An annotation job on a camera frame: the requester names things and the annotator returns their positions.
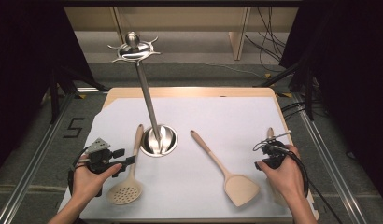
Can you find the beige perforated skimmer spoon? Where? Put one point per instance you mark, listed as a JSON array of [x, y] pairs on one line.
[[138, 138]]

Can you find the beige solid spatula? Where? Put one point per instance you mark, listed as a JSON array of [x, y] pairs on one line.
[[241, 189]]

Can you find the person's right hand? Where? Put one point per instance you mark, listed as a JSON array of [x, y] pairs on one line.
[[287, 179]]

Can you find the steel utensil rack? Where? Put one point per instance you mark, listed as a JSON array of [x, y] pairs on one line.
[[148, 96]]

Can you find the white paper sheet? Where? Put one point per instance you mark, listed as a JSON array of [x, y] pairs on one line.
[[195, 112]]

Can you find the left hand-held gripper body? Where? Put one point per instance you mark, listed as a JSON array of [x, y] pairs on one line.
[[101, 157]]

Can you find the yellow tape piece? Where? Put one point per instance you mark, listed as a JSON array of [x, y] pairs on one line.
[[267, 75], [286, 95], [82, 96]]

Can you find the person's left hand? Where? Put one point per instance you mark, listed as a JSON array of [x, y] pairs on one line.
[[87, 182]]

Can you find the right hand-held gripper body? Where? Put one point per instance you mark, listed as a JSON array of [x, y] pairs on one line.
[[275, 154]]

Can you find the light wooden shelf unit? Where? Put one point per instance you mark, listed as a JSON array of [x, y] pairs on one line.
[[180, 18]]

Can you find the black curtain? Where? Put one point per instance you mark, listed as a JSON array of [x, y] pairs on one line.
[[24, 62], [351, 77]]

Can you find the black tripod stand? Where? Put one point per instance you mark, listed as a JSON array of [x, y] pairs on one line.
[[54, 93], [308, 93]]

